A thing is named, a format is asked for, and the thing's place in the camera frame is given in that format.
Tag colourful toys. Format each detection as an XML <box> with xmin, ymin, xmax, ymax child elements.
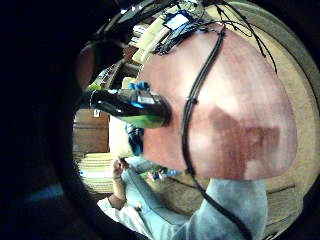
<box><xmin>139</xmin><ymin>167</ymin><xmax>183</xmax><ymax>183</ymax></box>

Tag brown wooden cabinet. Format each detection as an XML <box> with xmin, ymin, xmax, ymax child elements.
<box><xmin>72</xmin><ymin>108</ymin><xmax>111</xmax><ymax>154</ymax></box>

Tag the person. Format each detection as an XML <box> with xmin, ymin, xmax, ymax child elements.
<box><xmin>96</xmin><ymin>155</ymin><xmax>269</xmax><ymax>240</ymax></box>

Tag beige sofa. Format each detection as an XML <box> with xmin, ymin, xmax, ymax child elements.
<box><xmin>131</xmin><ymin>3</ymin><xmax>188</xmax><ymax>65</ymax></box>

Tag black electronic device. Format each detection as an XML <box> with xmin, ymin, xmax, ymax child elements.
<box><xmin>152</xmin><ymin>20</ymin><xmax>214</xmax><ymax>56</ymax></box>

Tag laptop with white screen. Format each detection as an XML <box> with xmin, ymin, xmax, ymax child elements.
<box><xmin>163</xmin><ymin>11</ymin><xmax>195</xmax><ymax>32</ymax></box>

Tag thick black cable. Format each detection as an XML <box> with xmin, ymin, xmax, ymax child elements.
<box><xmin>180</xmin><ymin>25</ymin><xmax>253</xmax><ymax>240</ymax></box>

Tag thin black cable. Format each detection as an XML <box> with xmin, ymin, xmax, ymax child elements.
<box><xmin>199</xmin><ymin>0</ymin><xmax>279</xmax><ymax>74</ymax></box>

